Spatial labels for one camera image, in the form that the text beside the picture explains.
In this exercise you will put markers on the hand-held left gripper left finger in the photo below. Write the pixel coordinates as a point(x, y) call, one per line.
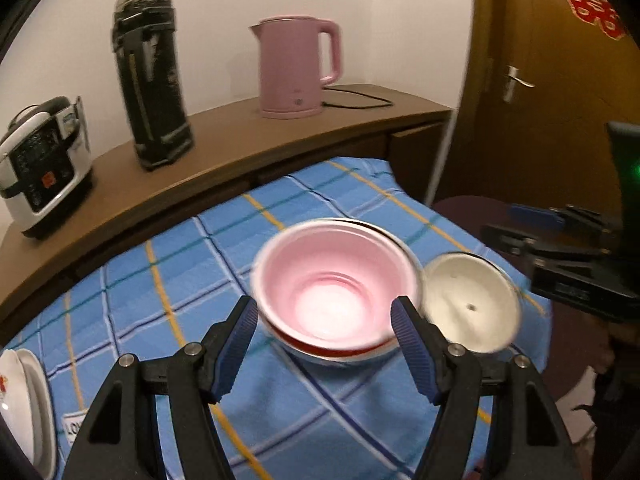
point(234, 352)

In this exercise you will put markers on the pink electric kettle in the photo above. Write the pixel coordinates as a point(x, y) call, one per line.
point(290, 70)

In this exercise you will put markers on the brown wooden cabinet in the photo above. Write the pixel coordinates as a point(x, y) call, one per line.
point(225, 135)

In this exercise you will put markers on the plain white plate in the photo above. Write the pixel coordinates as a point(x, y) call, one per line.
point(42, 410)

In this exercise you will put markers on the white rice cooker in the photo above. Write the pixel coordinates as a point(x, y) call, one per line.
point(40, 170)

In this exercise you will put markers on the red door decoration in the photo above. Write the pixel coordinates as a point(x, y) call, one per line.
point(595, 5)

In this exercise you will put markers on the red rimmed bowl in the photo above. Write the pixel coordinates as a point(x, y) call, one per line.
point(340, 356)

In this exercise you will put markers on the black thermos flask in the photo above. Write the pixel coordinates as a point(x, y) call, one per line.
point(150, 85)

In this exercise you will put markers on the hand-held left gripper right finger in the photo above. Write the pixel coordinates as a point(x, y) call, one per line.
point(415, 355)

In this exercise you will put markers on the small white bowl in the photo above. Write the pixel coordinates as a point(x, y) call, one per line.
point(465, 305)

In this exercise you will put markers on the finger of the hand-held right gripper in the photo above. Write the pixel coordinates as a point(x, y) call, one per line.
point(537, 215)
point(520, 246)

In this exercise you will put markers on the pink plastic bowl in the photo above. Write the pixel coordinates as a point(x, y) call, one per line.
point(330, 290)

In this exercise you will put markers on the blue plaid tablecloth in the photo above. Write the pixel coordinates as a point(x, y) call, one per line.
point(175, 285)

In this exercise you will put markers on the brown wooden door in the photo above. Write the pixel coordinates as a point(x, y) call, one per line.
point(550, 110)

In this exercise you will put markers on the red flower white plate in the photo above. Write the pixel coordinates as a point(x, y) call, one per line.
point(12, 400)

